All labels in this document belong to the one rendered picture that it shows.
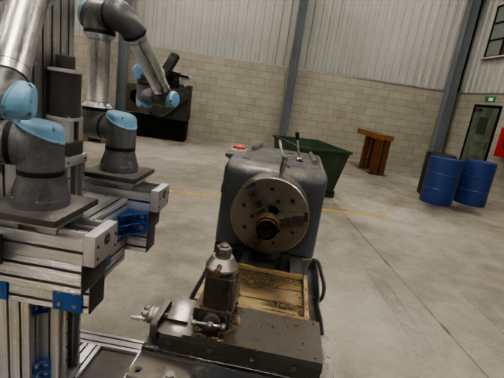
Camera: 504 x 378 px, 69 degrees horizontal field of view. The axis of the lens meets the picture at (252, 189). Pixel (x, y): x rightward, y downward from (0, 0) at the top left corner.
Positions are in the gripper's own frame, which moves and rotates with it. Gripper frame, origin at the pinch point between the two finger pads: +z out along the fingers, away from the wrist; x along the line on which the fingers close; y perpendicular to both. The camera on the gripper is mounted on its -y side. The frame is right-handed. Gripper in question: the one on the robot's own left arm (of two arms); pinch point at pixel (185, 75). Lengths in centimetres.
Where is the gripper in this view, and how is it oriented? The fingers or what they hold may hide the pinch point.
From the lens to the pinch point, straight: 207.5
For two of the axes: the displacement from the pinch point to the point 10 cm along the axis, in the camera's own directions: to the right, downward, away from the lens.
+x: 8.6, 3.6, -3.7
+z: 4.5, -1.6, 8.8
